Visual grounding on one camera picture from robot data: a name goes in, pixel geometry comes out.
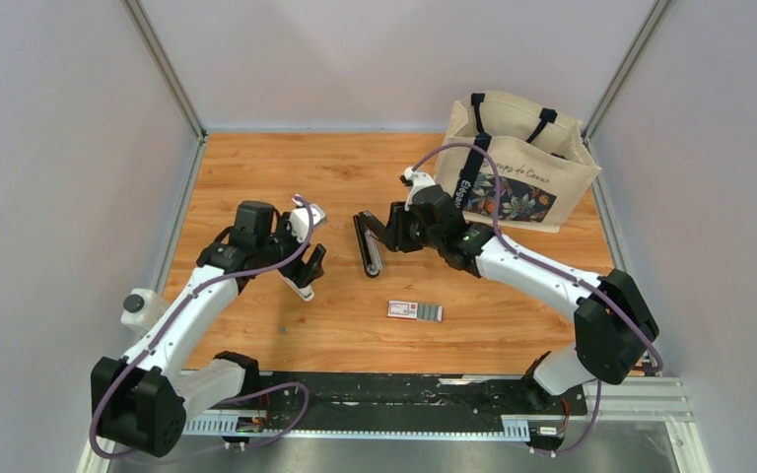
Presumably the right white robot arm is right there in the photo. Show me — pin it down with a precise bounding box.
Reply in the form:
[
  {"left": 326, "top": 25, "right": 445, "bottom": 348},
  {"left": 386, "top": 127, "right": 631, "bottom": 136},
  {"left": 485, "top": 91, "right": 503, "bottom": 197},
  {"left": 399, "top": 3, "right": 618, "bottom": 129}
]
[{"left": 354, "top": 185, "right": 659, "bottom": 413}]

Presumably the red staple box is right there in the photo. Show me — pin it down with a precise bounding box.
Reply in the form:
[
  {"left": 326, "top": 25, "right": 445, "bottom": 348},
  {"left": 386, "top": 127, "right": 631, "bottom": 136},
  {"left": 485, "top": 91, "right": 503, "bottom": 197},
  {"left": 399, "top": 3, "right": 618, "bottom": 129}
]
[{"left": 386, "top": 301, "right": 444, "bottom": 323}]

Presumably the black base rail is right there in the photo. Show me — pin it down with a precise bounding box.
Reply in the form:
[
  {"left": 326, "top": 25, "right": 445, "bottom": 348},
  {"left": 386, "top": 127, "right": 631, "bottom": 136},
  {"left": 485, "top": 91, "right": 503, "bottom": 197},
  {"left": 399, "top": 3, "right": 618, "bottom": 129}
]
[{"left": 221, "top": 371, "right": 588, "bottom": 451}]

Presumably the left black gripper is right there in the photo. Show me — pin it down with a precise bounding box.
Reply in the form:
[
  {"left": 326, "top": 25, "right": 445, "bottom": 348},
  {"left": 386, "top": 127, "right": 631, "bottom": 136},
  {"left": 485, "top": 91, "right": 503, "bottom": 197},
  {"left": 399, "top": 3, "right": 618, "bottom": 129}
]
[{"left": 256, "top": 213, "right": 325, "bottom": 289}]

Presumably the white stapler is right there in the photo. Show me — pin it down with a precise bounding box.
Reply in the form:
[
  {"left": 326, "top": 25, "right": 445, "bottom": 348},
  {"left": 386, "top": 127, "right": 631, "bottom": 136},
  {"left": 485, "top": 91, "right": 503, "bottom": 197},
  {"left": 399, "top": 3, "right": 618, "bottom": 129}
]
[{"left": 280, "top": 274, "right": 315, "bottom": 302}]

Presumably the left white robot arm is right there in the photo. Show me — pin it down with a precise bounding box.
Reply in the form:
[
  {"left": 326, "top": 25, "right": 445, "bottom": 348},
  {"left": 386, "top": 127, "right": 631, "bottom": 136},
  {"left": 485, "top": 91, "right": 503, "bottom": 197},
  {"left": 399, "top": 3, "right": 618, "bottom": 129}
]
[{"left": 89, "top": 195, "right": 327, "bottom": 459}]

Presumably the purple cable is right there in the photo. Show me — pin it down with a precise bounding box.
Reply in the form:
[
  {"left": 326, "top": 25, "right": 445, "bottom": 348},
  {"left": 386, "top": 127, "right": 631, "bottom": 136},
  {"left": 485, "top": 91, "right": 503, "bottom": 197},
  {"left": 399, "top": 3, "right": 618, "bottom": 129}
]
[
  {"left": 88, "top": 194, "right": 316, "bottom": 461},
  {"left": 404, "top": 142, "right": 665, "bottom": 376}
]

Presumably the black stapler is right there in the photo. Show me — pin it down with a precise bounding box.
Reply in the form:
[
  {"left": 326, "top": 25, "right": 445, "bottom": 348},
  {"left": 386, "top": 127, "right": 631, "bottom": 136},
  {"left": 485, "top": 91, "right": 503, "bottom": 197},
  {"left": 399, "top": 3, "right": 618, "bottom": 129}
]
[{"left": 353, "top": 212, "right": 383, "bottom": 278}]

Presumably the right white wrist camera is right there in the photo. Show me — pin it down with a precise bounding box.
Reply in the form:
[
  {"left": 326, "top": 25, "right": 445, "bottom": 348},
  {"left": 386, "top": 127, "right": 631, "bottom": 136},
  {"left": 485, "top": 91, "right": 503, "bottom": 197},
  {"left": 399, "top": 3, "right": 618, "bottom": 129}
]
[{"left": 400, "top": 167, "right": 436, "bottom": 209}]

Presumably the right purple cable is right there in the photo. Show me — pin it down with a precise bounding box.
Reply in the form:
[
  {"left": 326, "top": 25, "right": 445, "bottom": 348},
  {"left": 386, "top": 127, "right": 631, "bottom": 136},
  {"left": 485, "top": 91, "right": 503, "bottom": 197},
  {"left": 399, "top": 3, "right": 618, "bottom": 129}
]
[{"left": 404, "top": 142, "right": 665, "bottom": 376}]

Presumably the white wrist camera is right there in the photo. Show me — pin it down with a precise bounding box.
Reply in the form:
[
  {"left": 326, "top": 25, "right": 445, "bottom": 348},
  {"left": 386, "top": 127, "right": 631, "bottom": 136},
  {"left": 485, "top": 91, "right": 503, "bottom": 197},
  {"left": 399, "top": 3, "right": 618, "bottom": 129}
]
[
  {"left": 400, "top": 167, "right": 436, "bottom": 209},
  {"left": 287, "top": 194, "right": 327, "bottom": 243}
]

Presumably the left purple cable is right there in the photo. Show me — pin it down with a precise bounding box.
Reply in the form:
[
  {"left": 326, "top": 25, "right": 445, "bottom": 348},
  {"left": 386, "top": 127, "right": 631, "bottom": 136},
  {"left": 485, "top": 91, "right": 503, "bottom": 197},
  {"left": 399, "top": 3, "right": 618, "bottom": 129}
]
[{"left": 88, "top": 194, "right": 316, "bottom": 461}]

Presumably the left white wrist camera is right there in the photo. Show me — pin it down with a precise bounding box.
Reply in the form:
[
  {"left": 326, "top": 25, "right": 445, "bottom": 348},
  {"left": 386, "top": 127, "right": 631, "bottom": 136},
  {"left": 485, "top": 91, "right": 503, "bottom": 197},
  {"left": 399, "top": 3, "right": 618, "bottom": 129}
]
[{"left": 287, "top": 194, "right": 327, "bottom": 243}]

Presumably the beige floral tote bag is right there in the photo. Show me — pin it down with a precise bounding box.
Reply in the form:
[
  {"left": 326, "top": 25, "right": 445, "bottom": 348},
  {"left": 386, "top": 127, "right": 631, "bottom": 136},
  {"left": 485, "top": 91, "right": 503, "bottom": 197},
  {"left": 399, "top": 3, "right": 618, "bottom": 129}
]
[{"left": 434, "top": 91, "right": 601, "bottom": 233}]

